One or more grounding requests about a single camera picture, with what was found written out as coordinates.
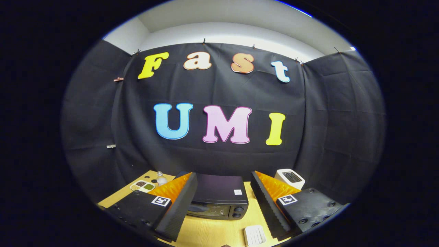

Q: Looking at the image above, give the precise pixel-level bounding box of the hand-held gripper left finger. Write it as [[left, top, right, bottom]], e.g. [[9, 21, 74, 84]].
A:
[[103, 172, 199, 242]]

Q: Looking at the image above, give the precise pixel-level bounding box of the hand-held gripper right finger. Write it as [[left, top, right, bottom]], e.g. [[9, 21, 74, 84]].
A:
[[250, 170, 344, 241]]

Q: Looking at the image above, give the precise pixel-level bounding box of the black toaster oven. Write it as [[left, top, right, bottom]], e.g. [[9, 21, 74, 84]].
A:
[[174, 171, 249, 220]]

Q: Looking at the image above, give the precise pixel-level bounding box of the white ribbed food tray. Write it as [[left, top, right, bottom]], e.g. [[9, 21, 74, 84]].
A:
[[244, 225, 267, 247]]

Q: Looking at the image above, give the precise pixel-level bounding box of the white bread toaster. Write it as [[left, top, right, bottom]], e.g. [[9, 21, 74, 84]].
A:
[[274, 168, 306, 190]]

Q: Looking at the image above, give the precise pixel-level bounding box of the divided white spice dish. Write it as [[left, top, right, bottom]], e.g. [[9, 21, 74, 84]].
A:
[[130, 180, 156, 193]]

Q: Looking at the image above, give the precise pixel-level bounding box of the black backdrop cloth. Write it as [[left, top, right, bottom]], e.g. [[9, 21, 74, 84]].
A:
[[62, 39, 386, 206]]

